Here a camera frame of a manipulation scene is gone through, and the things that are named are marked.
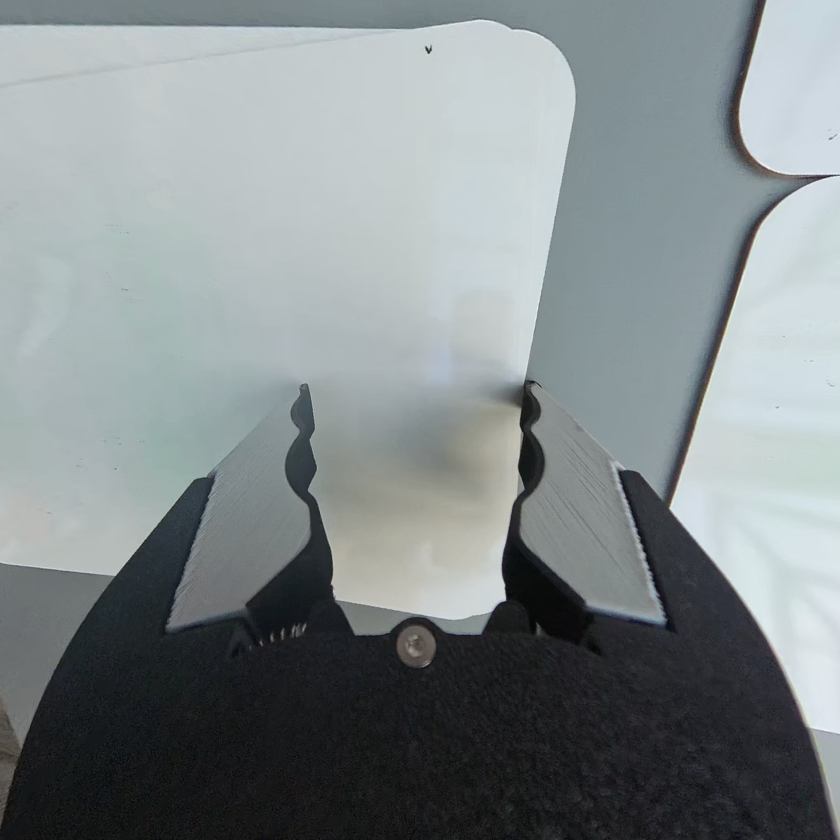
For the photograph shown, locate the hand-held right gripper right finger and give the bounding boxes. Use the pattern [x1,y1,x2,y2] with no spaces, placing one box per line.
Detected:
[503,381,668,655]

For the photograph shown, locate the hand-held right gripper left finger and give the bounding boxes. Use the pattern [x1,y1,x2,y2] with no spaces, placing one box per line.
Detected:
[164,382,336,658]

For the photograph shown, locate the white rounded board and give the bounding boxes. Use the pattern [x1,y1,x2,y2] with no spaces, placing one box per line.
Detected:
[0,25,506,88]
[0,20,577,621]

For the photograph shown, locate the row of white boards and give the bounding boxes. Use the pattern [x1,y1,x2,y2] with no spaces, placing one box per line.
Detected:
[668,0,840,731]

